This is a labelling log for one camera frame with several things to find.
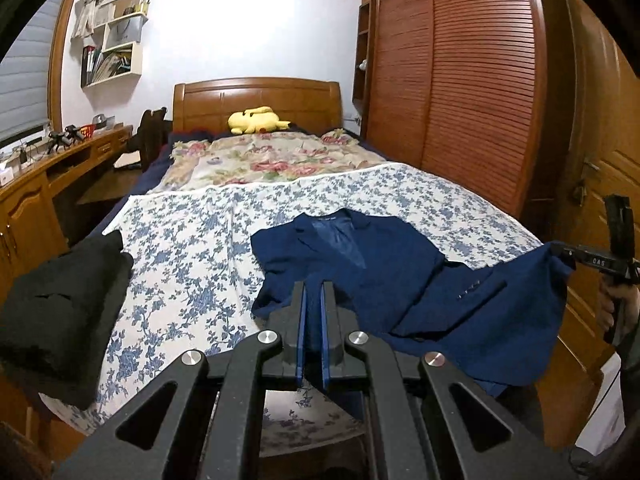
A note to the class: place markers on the navy blue blazer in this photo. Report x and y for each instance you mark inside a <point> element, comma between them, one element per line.
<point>390,280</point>

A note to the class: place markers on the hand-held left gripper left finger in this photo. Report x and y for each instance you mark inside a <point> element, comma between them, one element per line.
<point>300,340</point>

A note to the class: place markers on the yellow plush toy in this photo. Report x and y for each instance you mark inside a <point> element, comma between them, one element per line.
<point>257,121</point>

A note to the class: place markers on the white hanging cloth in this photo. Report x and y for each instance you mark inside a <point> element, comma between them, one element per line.
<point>92,0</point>

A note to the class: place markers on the wooden door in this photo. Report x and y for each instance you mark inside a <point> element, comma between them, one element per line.
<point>595,110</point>

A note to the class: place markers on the wooden window frame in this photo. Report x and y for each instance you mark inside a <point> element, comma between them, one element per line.
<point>60,60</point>

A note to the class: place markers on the white round ornament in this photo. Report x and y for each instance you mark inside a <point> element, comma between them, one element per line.
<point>363,65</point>

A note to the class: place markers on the red basket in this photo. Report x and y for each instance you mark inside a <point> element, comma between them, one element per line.
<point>88,131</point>

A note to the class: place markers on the folded black garment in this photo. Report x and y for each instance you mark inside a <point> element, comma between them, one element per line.
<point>60,310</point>

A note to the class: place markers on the white bag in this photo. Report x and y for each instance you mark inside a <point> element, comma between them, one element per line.
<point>600,410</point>

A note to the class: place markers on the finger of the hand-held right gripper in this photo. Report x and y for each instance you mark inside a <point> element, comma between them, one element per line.
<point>567,254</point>

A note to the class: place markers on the wooden desk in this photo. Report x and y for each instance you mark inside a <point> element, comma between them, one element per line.
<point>30,210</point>

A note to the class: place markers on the person's right hand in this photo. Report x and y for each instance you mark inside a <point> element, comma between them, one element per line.
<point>607,307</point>

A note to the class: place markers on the grey window blind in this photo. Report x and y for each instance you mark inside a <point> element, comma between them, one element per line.
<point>25,80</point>

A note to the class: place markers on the pink floral quilt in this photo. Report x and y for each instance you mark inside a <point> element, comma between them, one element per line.
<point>260,160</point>

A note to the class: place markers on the wooden bed headboard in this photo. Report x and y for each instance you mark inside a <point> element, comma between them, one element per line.
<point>260,97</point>

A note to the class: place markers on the wooden louvred wardrobe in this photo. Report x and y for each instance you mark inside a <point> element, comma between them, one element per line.
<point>460,85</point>

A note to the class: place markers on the blue floral bed sheet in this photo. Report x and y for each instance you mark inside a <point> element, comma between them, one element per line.
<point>190,240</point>

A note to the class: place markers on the metal bowl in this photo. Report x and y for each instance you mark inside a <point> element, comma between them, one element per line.
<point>100,121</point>

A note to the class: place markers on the white wall shelf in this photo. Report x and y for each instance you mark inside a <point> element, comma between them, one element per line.
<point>117,45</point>

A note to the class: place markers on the black device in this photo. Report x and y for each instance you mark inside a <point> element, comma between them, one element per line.
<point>65,139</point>

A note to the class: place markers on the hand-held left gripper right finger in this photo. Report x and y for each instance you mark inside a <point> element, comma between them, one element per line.
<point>326,340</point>

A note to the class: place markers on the dark wooden chair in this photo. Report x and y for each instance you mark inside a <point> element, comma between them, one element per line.
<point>150,135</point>

